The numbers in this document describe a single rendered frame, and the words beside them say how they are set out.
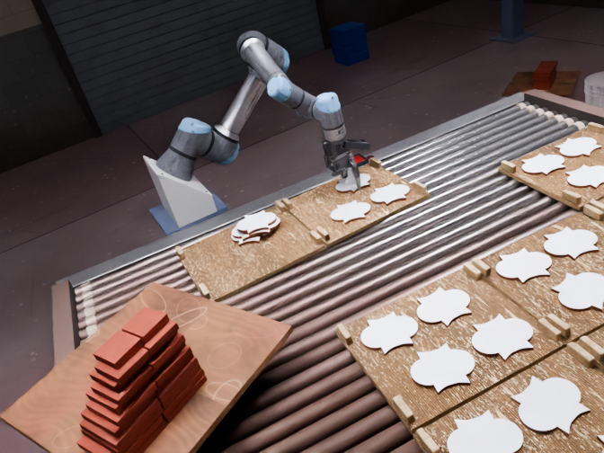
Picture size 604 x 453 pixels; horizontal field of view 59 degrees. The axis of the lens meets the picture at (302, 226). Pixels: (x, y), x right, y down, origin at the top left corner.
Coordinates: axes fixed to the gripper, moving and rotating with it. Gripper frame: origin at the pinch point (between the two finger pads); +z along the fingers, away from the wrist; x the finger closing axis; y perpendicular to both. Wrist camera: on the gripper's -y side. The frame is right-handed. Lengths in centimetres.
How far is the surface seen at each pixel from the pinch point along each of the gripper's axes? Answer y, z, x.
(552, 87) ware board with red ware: -254, 96, -137
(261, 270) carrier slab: 49, -2, 23
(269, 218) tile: 35.8, -5.8, 4.6
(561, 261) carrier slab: -16, 2, 77
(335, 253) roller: 25.7, 1.5, 29.4
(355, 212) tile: 10.5, -0.8, 18.3
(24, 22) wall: 80, -40, -468
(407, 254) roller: 9.8, 2.3, 45.3
